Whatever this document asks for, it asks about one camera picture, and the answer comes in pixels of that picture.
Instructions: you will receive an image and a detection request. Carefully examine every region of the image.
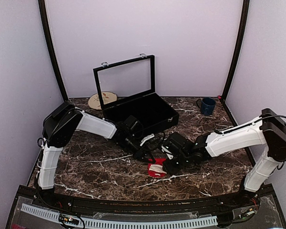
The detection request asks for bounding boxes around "red and white sock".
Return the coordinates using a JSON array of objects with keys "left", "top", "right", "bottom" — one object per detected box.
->
[{"left": 147, "top": 158, "right": 167, "bottom": 178}]

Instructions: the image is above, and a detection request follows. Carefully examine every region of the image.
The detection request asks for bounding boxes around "black compartment display box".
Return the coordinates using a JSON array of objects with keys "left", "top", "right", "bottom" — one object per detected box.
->
[{"left": 93, "top": 53, "right": 179, "bottom": 135}]

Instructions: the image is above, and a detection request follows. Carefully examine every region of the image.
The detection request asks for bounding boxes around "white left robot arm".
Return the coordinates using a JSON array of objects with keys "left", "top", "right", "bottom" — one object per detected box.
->
[{"left": 37, "top": 101, "right": 156, "bottom": 208}]

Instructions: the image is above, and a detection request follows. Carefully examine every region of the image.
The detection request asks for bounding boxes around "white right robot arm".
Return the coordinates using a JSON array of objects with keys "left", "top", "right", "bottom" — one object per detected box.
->
[{"left": 162, "top": 108, "right": 286, "bottom": 207}]

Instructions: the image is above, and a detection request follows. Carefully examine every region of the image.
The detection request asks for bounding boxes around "floral ceramic plate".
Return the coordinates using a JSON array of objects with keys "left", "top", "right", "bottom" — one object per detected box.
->
[{"left": 88, "top": 92, "right": 117, "bottom": 110}]

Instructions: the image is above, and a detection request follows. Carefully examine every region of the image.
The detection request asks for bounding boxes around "blue enamel mug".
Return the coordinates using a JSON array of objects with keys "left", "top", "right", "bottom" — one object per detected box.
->
[{"left": 196, "top": 97, "right": 216, "bottom": 116}]

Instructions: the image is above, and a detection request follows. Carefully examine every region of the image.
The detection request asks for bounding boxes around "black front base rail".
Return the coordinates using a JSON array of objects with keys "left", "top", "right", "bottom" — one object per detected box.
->
[{"left": 39, "top": 190, "right": 258, "bottom": 213}]

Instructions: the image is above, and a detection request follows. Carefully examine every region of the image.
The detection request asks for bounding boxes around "white slotted cable duct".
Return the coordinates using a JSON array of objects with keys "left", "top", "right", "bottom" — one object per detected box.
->
[{"left": 20, "top": 203, "right": 218, "bottom": 229}]

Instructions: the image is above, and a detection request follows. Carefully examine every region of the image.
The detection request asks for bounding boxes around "black left frame post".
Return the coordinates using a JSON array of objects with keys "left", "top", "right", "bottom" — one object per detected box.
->
[{"left": 38, "top": 0, "right": 69, "bottom": 101}]

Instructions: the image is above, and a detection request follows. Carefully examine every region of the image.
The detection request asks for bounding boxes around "black frame post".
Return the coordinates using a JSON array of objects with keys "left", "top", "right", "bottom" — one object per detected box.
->
[
  {"left": 222, "top": 0, "right": 250, "bottom": 102},
  {"left": 38, "top": 0, "right": 69, "bottom": 101}
]

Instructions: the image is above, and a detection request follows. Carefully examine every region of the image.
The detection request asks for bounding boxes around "black right frame post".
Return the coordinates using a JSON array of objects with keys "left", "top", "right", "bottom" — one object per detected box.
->
[{"left": 222, "top": 0, "right": 250, "bottom": 102}]

